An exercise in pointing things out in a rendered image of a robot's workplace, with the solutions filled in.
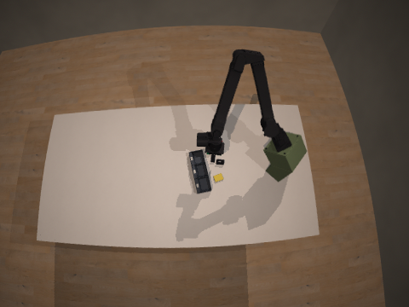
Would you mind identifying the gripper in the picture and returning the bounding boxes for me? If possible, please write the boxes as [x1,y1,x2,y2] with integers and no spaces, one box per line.
[205,142,224,155]

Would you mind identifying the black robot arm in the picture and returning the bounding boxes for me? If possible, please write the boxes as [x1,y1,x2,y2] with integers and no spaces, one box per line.
[197,49,292,152]

